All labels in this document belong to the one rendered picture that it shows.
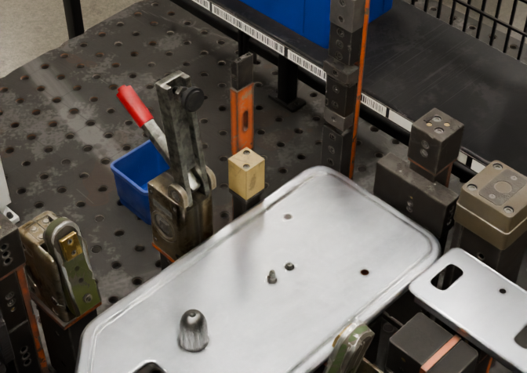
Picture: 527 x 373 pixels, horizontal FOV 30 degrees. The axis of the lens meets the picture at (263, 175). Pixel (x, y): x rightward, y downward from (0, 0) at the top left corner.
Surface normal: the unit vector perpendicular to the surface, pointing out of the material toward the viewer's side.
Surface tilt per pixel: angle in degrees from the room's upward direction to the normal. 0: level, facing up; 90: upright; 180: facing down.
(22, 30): 0
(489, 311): 0
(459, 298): 0
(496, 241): 88
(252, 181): 90
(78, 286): 78
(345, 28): 90
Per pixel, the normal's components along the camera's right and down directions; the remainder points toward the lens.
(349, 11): -0.71, 0.49
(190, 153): 0.70, 0.38
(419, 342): 0.00, -0.72
